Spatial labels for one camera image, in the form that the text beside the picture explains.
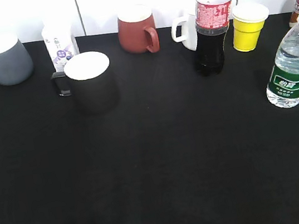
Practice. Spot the black ceramic mug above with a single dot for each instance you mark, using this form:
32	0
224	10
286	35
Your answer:
89	79

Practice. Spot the water bottle green label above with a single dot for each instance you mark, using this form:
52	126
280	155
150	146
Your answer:
283	86

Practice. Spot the yellow paper cup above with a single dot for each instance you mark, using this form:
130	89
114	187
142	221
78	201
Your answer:
249	19

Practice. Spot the red ceramic mug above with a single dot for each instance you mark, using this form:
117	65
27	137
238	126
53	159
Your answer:
136	29

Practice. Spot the white ceramic mug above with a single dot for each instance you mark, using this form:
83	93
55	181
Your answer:
188	35

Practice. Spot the white purple milk carton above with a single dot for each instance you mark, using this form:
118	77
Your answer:
60	43

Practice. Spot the cola bottle red label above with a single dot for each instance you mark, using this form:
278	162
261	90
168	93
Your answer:
211	24

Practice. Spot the grey ceramic mug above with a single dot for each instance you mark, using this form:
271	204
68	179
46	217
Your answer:
16	65

